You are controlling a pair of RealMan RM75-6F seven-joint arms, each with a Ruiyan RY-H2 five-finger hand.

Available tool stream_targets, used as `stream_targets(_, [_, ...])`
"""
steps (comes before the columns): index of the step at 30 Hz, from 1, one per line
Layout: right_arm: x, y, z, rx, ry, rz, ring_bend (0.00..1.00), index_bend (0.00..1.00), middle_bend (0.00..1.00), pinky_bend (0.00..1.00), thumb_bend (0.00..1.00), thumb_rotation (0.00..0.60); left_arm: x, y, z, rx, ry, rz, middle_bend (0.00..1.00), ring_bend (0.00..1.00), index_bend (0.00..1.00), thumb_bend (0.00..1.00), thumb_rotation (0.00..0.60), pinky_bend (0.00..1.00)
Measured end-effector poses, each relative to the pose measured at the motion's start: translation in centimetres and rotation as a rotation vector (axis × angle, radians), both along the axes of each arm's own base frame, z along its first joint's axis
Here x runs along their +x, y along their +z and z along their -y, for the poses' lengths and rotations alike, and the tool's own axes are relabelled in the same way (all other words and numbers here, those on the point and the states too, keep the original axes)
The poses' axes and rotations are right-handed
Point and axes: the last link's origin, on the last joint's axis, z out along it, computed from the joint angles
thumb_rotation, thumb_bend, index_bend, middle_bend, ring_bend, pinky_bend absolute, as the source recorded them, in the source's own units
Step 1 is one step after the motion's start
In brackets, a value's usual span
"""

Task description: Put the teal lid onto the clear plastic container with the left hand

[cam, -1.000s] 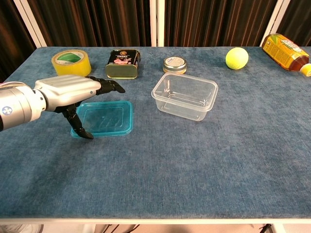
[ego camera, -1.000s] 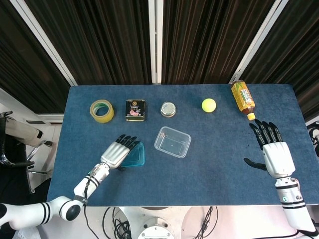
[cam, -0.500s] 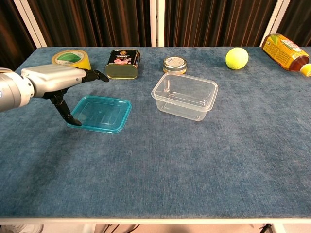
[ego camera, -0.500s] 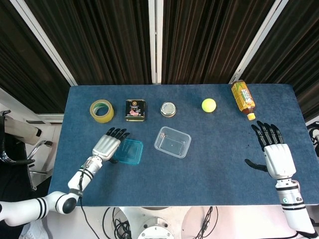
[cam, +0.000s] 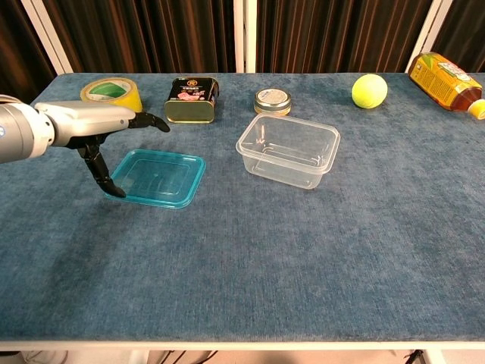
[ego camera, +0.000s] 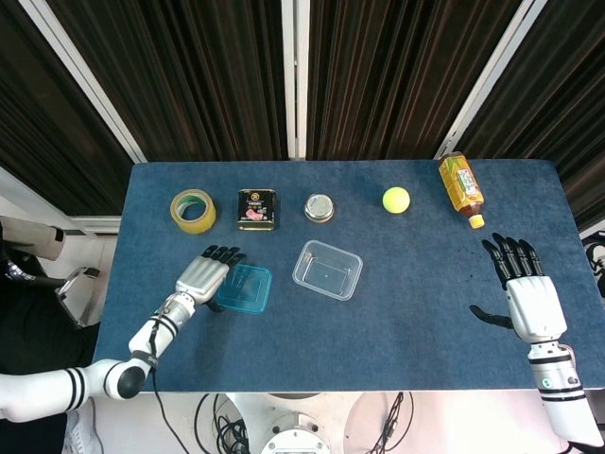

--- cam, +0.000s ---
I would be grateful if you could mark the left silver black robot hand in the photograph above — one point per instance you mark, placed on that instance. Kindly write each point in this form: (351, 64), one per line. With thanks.
(87, 119)

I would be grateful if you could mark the blue translucent plastic lid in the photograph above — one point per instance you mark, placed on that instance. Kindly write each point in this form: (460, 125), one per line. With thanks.
(166, 178)

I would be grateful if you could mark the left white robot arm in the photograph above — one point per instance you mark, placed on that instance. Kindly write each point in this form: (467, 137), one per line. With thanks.
(20, 129)

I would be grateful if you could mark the clear plastic food container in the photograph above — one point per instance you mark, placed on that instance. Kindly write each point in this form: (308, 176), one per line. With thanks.
(288, 151)

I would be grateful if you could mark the yellow packing tape roll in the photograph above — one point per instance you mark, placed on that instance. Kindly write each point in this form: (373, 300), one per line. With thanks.
(130, 100)

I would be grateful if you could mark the dark pleated curtain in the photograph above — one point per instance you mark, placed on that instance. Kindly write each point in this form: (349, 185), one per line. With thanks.
(341, 34)
(151, 34)
(466, 30)
(19, 49)

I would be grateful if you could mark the black luncheon meat can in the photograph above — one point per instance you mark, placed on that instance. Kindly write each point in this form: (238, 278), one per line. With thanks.
(191, 102)

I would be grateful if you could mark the round silver tin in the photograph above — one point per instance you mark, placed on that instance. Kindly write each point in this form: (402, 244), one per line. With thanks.
(273, 100)

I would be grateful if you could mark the blue fabric table cover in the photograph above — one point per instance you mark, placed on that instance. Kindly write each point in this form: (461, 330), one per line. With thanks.
(265, 258)

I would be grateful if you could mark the yellow-green tennis ball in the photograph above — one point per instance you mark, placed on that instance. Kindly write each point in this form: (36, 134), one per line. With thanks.
(369, 91)

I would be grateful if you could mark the amber tea bottle yellow label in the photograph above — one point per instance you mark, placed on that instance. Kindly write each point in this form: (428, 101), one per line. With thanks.
(441, 81)

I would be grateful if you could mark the white frame post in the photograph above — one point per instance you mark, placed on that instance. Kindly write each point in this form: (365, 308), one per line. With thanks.
(245, 34)
(47, 36)
(428, 38)

